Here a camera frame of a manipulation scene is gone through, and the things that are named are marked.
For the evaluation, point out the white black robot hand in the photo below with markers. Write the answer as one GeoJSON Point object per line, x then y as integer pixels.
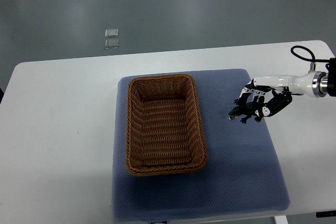
{"type": "Point", "coordinates": [308, 84]}

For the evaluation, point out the dark toy crocodile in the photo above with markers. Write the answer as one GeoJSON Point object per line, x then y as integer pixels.
{"type": "Point", "coordinates": [248, 109]}

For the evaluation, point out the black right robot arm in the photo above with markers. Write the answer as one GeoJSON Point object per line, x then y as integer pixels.
{"type": "Point", "coordinates": [327, 84]}

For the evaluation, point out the brown wicker basket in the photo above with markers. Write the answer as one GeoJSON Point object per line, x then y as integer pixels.
{"type": "Point", "coordinates": [164, 128]}

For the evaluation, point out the blue-grey fabric mat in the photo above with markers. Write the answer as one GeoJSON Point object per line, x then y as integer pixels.
{"type": "Point", "coordinates": [243, 174]}

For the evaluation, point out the white table leg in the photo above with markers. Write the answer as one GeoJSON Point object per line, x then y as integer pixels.
{"type": "Point", "coordinates": [280, 220]}

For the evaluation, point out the upper silver floor plate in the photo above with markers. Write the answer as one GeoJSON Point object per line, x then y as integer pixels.
{"type": "Point", "coordinates": [111, 32]}

